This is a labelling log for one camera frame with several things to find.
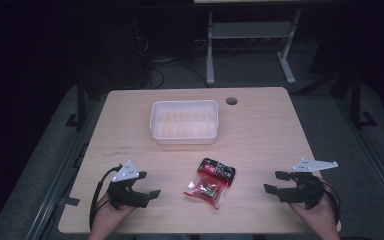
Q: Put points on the white metal desk frame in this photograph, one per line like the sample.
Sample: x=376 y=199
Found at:
x=250 y=40

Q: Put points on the red and black snack packet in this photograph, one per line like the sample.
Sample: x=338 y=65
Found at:
x=211 y=183

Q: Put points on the black table edge bracket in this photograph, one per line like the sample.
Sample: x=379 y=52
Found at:
x=70 y=201

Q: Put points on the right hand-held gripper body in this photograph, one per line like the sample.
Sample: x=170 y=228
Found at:
x=305 y=191

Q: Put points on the person's right hand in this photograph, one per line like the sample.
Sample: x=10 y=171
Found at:
x=315 y=216

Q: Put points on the black metal stand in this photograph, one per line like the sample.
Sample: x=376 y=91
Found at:
x=78 y=106
x=358 y=103

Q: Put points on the person's left hand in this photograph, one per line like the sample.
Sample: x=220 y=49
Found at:
x=108 y=215

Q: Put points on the translucent white plastic container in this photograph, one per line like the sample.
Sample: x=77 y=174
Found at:
x=184 y=121

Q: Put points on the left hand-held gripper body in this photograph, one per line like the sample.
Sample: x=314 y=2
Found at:
x=125 y=173

